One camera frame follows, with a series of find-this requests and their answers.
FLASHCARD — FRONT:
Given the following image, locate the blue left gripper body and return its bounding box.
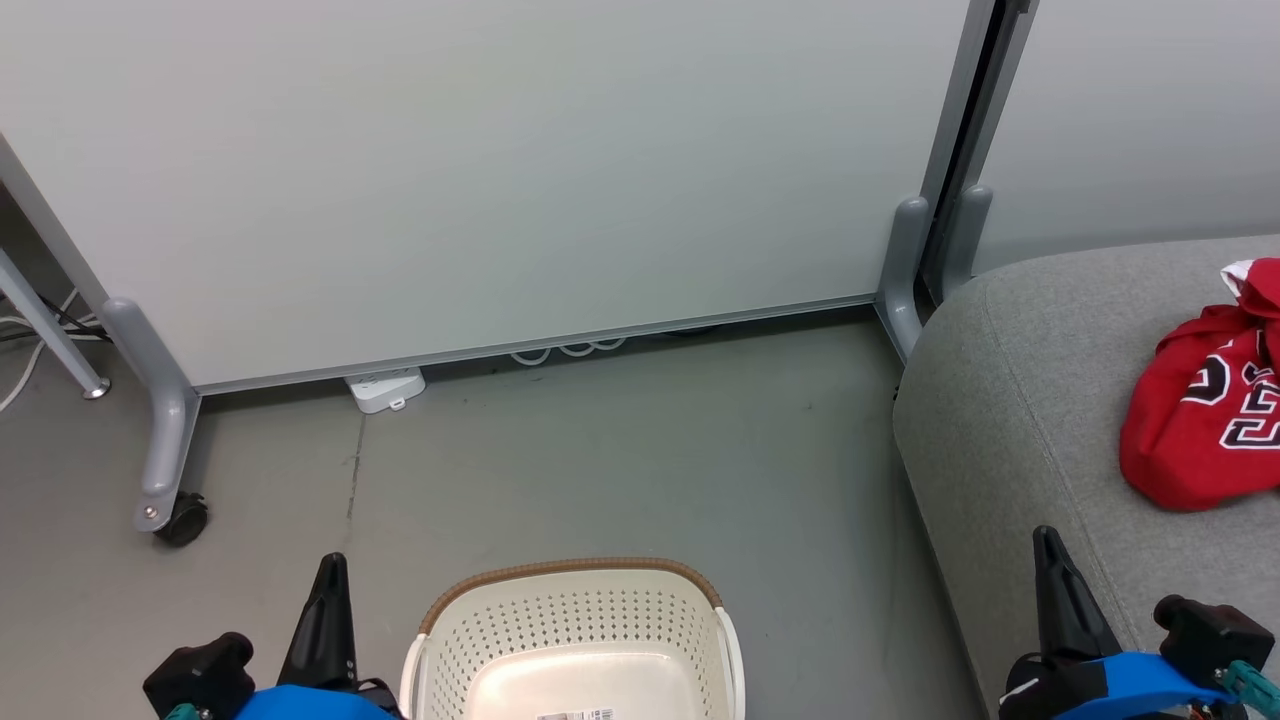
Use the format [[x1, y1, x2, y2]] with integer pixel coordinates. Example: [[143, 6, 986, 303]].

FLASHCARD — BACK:
[[232, 678, 404, 720]]

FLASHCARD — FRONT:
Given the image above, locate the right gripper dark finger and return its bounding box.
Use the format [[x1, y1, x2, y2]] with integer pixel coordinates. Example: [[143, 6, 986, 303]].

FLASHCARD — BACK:
[[1032, 526, 1077, 662], [1045, 526, 1124, 662]]

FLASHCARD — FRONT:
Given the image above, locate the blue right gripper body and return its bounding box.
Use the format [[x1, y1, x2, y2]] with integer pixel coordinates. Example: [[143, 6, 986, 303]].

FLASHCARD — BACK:
[[997, 650, 1242, 720]]

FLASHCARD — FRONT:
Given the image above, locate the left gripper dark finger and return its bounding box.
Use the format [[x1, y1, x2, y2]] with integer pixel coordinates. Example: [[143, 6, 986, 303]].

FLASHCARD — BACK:
[[322, 553, 359, 690], [278, 553, 337, 690]]

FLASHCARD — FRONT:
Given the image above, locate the red printed garment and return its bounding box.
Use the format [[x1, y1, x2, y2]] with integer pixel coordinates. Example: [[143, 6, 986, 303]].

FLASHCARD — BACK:
[[1118, 258, 1280, 514]]

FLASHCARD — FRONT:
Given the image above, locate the cream perforated laundry basket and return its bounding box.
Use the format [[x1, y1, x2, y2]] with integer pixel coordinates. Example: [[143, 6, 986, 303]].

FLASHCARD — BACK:
[[400, 557, 747, 720]]

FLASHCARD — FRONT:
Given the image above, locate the black caster wheel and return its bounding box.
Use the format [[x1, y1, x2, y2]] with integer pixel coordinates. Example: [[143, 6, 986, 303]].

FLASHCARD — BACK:
[[154, 491, 210, 548]]

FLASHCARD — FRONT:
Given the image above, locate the grey fabric sofa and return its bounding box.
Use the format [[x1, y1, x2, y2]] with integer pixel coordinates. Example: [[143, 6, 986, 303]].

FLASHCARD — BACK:
[[892, 235, 1280, 720]]

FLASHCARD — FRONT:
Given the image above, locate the white power strip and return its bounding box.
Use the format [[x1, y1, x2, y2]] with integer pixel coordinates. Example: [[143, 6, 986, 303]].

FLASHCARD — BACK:
[[344, 367, 427, 415]]

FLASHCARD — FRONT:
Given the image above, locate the long grey partition foot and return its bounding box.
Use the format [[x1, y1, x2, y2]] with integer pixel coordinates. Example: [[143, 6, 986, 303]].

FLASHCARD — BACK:
[[100, 296, 202, 533]]

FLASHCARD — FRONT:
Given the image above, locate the short grey partition foot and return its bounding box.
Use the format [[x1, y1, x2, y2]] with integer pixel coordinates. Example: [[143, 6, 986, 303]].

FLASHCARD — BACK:
[[874, 196, 932, 363], [940, 184, 994, 301]]

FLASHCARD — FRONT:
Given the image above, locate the grey metal table leg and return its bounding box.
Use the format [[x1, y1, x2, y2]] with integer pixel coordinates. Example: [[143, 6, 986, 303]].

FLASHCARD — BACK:
[[0, 248, 111, 401]]

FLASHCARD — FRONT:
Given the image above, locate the wide white partition panel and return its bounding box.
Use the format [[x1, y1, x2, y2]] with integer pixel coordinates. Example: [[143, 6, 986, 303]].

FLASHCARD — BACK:
[[0, 0, 1001, 397]]

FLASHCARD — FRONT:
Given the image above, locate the narrow white partition panel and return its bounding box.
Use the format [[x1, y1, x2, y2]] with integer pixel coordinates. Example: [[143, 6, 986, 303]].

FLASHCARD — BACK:
[[925, 0, 1280, 301]]

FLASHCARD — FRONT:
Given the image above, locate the looped white cable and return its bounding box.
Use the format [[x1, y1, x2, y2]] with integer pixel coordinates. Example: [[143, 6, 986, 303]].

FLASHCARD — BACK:
[[509, 336, 630, 367]]

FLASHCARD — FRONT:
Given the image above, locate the white floor cable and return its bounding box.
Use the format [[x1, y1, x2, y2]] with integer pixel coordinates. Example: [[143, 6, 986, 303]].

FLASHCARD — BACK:
[[0, 288, 101, 413]]

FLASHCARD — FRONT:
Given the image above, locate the black floor cable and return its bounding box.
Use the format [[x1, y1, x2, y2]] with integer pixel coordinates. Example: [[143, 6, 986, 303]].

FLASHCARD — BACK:
[[0, 298, 113, 347]]

